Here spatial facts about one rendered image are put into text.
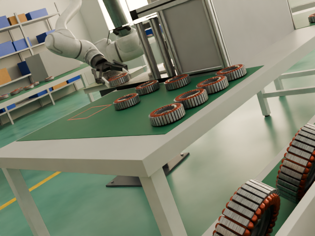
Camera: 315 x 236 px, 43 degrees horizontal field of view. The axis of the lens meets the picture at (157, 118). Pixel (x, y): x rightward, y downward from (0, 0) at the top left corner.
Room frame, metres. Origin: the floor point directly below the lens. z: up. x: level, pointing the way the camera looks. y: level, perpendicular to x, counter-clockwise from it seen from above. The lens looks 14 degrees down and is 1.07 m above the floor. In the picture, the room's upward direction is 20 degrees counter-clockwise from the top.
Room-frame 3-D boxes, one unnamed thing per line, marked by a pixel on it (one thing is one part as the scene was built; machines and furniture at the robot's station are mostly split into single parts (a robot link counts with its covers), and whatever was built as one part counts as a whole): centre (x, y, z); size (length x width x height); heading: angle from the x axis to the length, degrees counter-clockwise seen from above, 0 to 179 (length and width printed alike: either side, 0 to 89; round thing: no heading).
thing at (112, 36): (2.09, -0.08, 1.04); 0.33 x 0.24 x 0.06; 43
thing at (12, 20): (8.62, 2.10, 1.87); 0.40 x 0.36 x 0.17; 42
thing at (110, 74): (2.81, 0.21, 0.78); 0.22 x 0.18 x 0.06; 152
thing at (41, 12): (8.95, 1.74, 1.86); 0.42 x 0.42 x 0.16; 43
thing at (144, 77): (2.22, -0.24, 0.76); 0.64 x 0.47 x 0.02; 133
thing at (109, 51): (2.83, 0.19, 0.92); 0.18 x 0.16 x 0.22; 84
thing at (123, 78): (1.92, 0.11, 0.83); 0.11 x 0.11 x 0.04
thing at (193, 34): (1.71, -0.26, 0.91); 0.28 x 0.03 x 0.32; 43
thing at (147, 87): (1.79, 0.00, 0.77); 0.11 x 0.11 x 0.04
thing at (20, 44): (8.52, 2.19, 1.38); 0.42 x 0.36 x 0.20; 41
